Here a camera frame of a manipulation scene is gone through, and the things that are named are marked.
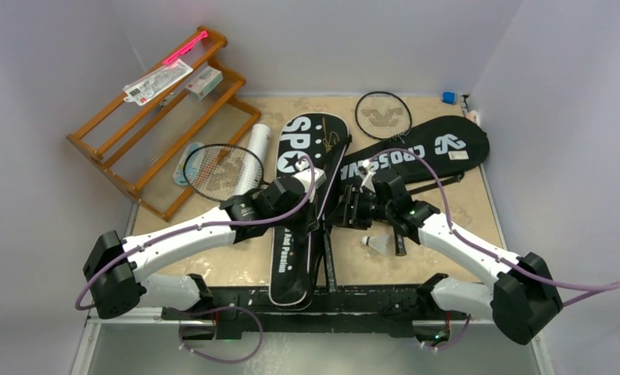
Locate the wooden rack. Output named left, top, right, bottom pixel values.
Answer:
left=66, top=25, right=261, bottom=221

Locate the blue white small object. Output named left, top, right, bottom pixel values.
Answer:
left=440, top=91, right=468, bottom=105

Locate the black CROSSWAY racket bag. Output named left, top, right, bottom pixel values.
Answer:
left=340, top=115, right=490, bottom=184

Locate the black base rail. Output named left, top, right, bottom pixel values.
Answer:
left=161, top=284, right=466, bottom=340

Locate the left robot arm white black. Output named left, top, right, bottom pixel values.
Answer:
left=75, top=170, right=326, bottom=320

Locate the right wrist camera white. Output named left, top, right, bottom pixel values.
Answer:
left=359, top=166, right=376, bottom=193

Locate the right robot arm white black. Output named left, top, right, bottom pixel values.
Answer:
left=326, top=177, right=564, bottom=345

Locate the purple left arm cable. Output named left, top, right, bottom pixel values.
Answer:
left=74, top=154, right=317, bottom=313

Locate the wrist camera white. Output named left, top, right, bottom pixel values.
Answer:
left=359, top=166, right=376, bottom=193
left=292, top=159, right=327, bottom=202

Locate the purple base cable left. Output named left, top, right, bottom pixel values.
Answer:
left=178, top=305, right=266, bottom=364

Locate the white shuttlecock tube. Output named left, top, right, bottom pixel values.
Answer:
left=234, top=123, right=271, bottom=195

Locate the small teal white box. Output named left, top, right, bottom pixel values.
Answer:
left=185, top=66, right=223, bottom=100

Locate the black racket near rack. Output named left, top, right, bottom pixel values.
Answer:
left=187, top=144, right=247, bottom=202

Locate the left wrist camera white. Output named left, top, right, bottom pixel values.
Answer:
left=292, top=159, right=327, bottom=202

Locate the light blue blister pack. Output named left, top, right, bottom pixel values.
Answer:
left=173, top=142, right=204, bottom=187

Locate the black racket at back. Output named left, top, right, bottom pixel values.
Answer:
left=355, top=91, right=412, bottom=256

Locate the black SPORT racket bag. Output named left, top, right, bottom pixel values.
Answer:
left=268, top=112, right=351, bottom=311

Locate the right white shuttlecock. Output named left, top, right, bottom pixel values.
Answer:
left=360, top=235, right=392, bottom=255

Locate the flat packaged item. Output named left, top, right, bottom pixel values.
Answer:
left=123, top=59, right=194, bottom=106

